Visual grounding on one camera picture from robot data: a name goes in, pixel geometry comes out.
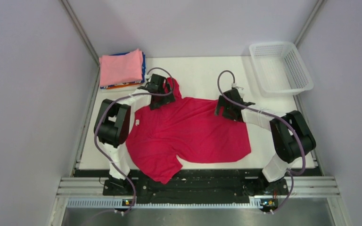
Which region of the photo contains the orange folded t shirt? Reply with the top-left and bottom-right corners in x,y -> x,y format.
101,83 -> 141,90

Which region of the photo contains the white plastic basket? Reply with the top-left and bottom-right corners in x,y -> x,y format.
249,41 -> 314,97

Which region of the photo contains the crimson red t shirt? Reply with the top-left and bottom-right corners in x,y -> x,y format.
126,80 -> 251,184

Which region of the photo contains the white folded t shirt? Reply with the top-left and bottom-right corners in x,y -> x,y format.
99,83 -> 145,92

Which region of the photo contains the pink folded t shirt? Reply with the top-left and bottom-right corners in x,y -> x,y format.
99,48 -> 144,88

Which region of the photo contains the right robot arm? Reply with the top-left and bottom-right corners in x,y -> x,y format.
215,88 -> 316,194

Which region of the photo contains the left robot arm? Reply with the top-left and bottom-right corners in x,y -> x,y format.
93,74 -> 175,195

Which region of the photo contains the blue folded t shirt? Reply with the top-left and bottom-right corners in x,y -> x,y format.
100,51 -> 146,89

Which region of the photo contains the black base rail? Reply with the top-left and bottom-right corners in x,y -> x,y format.
103,169 -> 288,204

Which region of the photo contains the white cable duct strip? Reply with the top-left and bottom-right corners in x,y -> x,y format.
67,198 -> 275,209

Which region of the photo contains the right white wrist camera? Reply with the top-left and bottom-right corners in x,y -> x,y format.
231,83 -> 244,92

